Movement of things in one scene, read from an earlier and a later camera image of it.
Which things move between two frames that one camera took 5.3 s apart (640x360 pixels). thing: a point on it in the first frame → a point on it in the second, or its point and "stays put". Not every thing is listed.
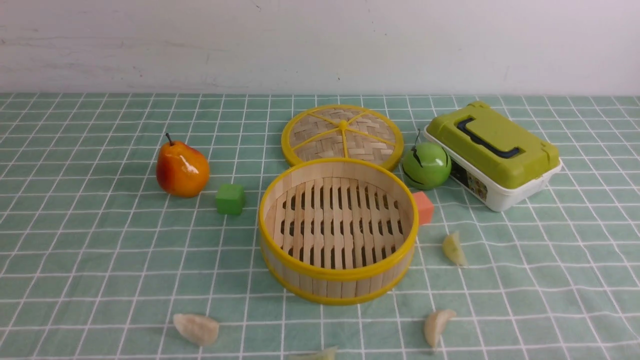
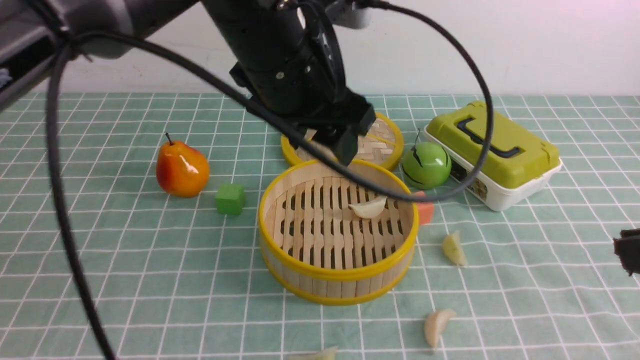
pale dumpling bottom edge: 328,354 stays put
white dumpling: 200,330 → 370,209
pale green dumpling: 452,248 stays put
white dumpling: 434,324 stays put
